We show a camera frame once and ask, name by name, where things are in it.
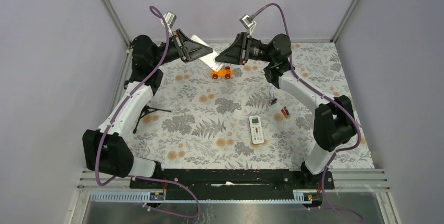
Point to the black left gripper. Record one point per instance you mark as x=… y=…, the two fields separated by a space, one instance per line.
x=191 y=49

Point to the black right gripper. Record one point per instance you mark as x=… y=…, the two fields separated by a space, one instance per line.
x=239 y=52

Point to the white battery cover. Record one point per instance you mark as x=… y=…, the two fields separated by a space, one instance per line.
x=238 y=114

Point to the blue purple battery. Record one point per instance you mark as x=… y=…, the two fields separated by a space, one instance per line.
x=286 y=110

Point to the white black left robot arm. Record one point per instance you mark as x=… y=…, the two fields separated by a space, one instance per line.
x=106 y=149

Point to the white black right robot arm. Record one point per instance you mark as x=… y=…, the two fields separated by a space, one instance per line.
x=334 y=122

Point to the black batteries pair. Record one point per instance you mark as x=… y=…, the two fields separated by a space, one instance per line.
x=273 y=101

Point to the white remote with screen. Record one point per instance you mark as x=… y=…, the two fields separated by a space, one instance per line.
x=256 y=130

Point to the orange toy car chassis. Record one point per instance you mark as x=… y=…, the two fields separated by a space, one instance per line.
x=225 y=72

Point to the floral patterned table mat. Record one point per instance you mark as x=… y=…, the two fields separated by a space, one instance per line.
x=193 y=126

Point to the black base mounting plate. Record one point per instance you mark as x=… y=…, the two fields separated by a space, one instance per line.
x=239 y=184

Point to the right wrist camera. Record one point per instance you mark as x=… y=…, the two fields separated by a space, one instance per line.
x=248 y=22

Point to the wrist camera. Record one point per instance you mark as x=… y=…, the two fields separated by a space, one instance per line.
x=170 y=19
x=248 y=22

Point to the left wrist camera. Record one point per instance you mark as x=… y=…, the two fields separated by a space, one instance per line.
x=170 y=19

